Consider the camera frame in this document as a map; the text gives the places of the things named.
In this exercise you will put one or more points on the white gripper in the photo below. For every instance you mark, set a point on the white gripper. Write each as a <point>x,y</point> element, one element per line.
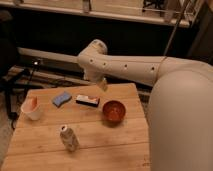
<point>102,83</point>

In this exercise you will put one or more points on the red-brown ceramic bowl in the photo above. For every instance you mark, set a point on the red-brown ceramic bowl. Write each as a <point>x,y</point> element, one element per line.
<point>113,111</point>

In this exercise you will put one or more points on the white patterned bottle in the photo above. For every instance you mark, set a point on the white patterned bottle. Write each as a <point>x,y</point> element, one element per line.
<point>68,138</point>

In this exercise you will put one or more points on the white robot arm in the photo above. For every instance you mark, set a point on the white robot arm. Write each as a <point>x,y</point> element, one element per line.
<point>180,109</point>

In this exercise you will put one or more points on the black and white box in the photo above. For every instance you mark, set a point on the black and white box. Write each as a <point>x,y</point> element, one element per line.
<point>87,100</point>

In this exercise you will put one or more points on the blue sponge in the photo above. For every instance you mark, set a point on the blue sponge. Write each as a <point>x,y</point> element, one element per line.
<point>61,99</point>

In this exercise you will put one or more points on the white cup with orange item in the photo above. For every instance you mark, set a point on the white cup with orange item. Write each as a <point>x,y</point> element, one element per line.
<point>31,108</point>

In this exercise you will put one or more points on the long white shelf beam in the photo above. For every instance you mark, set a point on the long white shelf beam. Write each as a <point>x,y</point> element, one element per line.
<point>48,55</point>

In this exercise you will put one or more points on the black tripod stand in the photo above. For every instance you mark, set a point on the black tripod stand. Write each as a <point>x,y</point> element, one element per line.
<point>28,75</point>

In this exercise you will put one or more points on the metal pole stand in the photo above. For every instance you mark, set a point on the metal pole stand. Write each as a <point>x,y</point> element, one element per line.
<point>179,18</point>

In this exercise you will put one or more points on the black office chair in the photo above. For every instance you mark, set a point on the black office chair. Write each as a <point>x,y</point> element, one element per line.
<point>8,58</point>

